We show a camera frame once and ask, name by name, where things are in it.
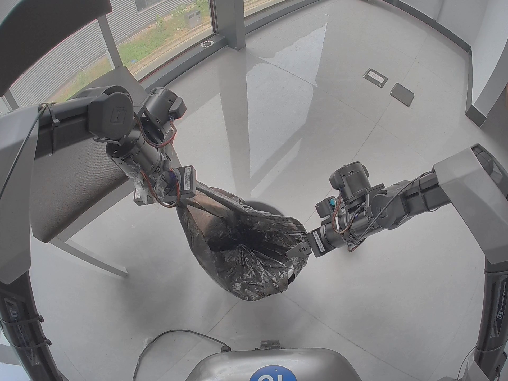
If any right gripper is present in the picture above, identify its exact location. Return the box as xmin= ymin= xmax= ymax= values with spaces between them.
xmin=285 ymin=213 xmax=375 ymax=259

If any black cable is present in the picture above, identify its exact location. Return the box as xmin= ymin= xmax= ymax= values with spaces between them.
xmin=134 ymin=330 xmax=232 ymax=381

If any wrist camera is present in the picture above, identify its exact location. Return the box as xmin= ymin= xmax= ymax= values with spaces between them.
xmin=315 ymin=196 xmax=339 ymax=218
xmin=133 ymin=181 xmax=161 ymax=208

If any dark grey white-legged chair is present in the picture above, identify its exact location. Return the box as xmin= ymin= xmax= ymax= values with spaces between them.
xmin=0 ymin=0 xmax=183 ymax=279

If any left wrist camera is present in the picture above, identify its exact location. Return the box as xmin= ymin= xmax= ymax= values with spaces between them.
xmin=133 ymin=181 xmax=161 ymax=208

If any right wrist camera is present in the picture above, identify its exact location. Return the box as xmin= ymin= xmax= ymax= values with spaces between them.
xmin=315 ymin=196 xmax=339 ymax=218

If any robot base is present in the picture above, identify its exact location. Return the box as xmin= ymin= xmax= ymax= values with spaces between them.
xmin=187 ymin=340 xmax=362 ymax=381

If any window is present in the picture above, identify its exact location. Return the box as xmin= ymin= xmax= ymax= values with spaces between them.
xmin=0 ymin=0 xmax=356 ymax=249

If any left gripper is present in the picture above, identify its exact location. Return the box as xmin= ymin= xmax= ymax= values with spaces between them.
xmin=105 ymin=133 xmax=243 ymax=209

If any white trash bin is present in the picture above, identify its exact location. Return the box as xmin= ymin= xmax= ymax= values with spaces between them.
xmin=238 ymin=199 xmax=286 ymax=217

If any black plastic bag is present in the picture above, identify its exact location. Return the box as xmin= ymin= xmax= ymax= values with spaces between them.
xmin=175 ymin=185 xmax=308 ymax=301

